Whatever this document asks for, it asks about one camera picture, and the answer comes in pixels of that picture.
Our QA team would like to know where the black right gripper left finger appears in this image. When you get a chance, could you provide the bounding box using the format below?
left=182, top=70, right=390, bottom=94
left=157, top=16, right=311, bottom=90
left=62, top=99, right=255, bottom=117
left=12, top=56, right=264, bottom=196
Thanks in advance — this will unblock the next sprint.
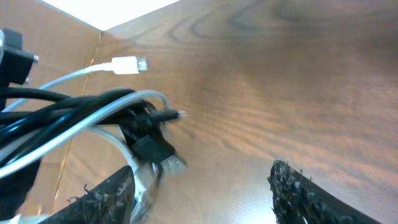
left=40, top=166, right=136, bottom=224

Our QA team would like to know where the white USB cable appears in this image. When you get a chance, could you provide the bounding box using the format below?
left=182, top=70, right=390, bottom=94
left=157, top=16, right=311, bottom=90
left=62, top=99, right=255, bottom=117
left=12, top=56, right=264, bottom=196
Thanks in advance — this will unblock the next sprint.
left=0, top=55, right=170, bottom=224

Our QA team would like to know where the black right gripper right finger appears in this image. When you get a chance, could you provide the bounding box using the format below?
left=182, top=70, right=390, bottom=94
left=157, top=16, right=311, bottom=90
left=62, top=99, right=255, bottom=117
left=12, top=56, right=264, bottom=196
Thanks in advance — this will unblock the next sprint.
left=267, top=160, right=378, bottom=224

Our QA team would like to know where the cardboard panel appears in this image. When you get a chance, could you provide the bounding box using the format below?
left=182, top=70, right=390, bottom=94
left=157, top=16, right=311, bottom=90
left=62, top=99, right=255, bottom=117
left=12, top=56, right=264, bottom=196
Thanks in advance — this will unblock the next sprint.
left=0, top=0, right=103, bottom=218

